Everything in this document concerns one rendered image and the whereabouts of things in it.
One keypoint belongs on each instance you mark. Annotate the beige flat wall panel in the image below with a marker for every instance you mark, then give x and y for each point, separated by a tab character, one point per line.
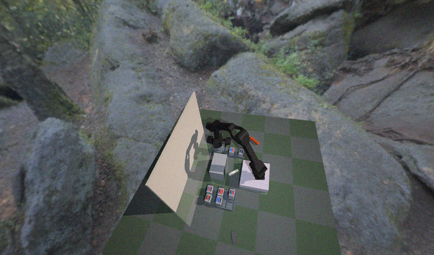
169	176

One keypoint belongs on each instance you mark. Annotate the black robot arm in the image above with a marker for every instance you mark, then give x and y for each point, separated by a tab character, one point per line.
242	138

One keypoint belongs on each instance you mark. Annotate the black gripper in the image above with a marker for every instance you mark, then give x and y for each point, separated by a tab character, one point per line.
227	140

